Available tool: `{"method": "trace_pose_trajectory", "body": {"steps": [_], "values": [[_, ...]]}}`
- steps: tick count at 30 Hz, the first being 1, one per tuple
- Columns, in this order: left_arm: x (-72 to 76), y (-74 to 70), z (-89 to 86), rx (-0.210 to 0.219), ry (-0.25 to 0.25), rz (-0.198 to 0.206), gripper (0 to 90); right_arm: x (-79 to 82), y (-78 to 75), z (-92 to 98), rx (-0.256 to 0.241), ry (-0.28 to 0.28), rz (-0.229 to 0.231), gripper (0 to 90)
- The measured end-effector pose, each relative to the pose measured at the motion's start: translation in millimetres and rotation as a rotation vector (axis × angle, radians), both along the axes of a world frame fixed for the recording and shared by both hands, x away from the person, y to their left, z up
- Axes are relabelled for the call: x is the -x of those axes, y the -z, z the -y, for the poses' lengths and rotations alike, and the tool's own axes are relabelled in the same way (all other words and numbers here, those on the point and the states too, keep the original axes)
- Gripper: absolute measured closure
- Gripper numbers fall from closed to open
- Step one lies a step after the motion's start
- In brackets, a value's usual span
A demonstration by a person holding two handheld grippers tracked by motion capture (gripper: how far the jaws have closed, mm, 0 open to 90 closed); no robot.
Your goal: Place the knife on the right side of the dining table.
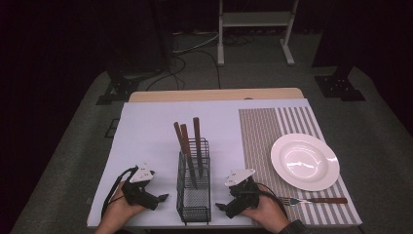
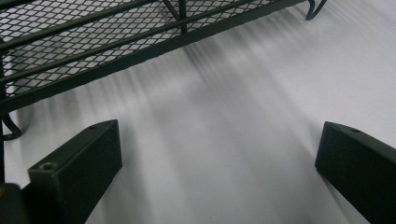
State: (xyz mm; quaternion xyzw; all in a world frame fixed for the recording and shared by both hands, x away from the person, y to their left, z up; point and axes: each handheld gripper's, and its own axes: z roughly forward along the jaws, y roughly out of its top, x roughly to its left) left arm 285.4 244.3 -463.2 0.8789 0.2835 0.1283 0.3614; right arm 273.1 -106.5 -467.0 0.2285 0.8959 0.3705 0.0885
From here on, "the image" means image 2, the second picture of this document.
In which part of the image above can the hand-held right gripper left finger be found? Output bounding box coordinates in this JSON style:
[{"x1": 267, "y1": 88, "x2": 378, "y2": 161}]
[{"x1": 21, "y1": 119, "x2": 123, "y2": 224}]

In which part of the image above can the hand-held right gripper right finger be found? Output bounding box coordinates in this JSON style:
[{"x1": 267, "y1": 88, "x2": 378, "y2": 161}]
[{"x1": 315, "y1": 120, "x2": 396, "y2": 224}]

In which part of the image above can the black metal mesh rack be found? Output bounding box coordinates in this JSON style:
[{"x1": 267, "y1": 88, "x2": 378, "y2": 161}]
[{"x1": 0, "y1": 0, "x2": 329, "y2": 185}]

